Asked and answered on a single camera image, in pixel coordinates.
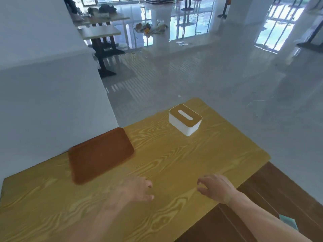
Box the person's left hand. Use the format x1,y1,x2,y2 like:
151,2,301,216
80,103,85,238
110,175,154,209

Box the person's right hand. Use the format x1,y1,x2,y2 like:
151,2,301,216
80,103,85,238
196,174,240,206

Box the person's right forearm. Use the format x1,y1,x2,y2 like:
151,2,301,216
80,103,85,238
228,191,313,242

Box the yellow wooden table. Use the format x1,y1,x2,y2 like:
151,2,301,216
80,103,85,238
0,98,271,242

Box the dark brown wooden bench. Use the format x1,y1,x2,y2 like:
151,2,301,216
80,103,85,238
174,162,323,242

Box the brown rectangular tray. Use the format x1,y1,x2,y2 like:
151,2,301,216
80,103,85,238
68,127,135,185

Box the white tissue box wooden lid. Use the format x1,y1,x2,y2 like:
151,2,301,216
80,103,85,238
169,104,203,137

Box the teal sleeve cloth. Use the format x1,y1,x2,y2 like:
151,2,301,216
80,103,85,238
279,215,299,232

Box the pile of items on floor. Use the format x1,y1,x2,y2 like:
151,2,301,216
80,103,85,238
133,20,169,37

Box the cluttered light table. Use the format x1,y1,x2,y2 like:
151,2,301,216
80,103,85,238
72,4,130,58

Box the black stand base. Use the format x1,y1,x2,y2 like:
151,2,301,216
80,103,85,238
218,0,232,19

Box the black table base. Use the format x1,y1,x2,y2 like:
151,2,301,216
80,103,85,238
296,20,323,54

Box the white square pillar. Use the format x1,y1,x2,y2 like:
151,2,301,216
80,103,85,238
226,0,274,26

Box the light table with black pedestal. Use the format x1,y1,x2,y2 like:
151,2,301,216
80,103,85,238
78,25,122,78

